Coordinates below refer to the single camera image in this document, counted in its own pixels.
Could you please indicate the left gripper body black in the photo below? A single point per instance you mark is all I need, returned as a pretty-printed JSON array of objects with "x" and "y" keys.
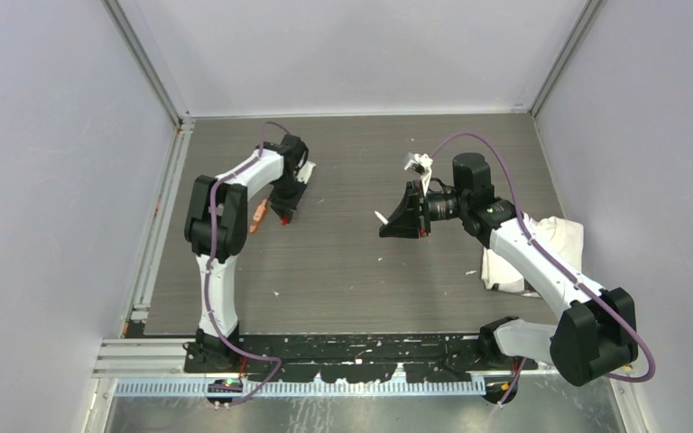
[{"x": 286, "y": 195}]

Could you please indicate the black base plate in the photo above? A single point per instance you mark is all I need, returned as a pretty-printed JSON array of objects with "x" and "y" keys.
[{"x": 354, "y": 358}]

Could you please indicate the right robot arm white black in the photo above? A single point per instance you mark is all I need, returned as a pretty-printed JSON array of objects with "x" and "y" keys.
[{"x": 595, "y": 332}]

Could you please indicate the orange highlighter pen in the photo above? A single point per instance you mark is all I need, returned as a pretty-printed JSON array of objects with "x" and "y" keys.
[{"x": 258, "y": 216}]

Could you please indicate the white red marker pen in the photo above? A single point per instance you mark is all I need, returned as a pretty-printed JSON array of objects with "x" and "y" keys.
[{"x": 381, "y": 218}]

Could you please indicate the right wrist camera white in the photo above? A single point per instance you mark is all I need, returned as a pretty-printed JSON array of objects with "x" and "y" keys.
[{"x": 422, "y": 165}]

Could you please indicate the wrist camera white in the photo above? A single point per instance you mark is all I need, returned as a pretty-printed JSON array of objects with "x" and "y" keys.
[
  {"x": 422, "y": 165},
  {"x": 305, "y": 172}
]

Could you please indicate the white cloth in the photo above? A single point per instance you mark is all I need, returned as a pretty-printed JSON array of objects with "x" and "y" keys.
[{"x": 527, "y": 258}]

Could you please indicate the slotted cable duct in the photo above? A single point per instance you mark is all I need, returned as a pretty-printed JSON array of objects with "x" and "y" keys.
[{"x": 235, "y": 388}]

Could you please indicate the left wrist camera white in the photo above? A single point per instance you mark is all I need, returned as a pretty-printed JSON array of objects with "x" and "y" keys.
[{"x": 305, "y": 172}]

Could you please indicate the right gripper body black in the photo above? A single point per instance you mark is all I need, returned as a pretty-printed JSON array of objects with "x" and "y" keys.
[{"x": 424, "y": 218}]

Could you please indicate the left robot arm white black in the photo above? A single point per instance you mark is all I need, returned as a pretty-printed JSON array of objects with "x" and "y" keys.
[{"x": 217, "y": 226}]

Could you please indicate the aluminium frame rail left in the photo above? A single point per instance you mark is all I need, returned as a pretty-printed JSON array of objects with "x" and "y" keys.
[{"x": 151, "y": 251}]

